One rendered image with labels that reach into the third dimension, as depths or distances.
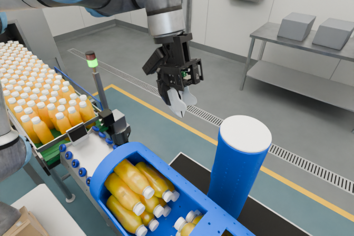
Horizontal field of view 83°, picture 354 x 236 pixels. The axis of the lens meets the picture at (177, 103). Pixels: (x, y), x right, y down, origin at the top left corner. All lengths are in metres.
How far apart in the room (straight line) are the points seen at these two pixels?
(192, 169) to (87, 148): 1.09
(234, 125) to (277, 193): 1.22
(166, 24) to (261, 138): 0.90
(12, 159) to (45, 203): 0.21
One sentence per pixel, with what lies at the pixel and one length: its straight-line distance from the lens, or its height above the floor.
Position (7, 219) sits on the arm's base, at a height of 1.31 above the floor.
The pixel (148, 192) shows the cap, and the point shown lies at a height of 1.17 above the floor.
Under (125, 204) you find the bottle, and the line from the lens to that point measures 0.84.
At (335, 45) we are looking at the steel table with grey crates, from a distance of 2.99.
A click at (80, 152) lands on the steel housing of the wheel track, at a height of 0.93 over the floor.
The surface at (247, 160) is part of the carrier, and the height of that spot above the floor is 0.97.
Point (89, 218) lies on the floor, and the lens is 2.13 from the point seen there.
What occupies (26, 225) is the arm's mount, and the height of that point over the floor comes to 1.33.
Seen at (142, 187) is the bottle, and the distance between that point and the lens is 0.80.
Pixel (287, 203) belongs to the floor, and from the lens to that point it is 2.29.
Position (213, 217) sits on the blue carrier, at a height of 1.22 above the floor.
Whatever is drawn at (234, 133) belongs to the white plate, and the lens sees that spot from 1.17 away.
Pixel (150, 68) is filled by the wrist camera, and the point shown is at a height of 1.61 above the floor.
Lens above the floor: 1.86
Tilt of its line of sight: 39 degrees down
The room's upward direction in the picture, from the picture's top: straight up
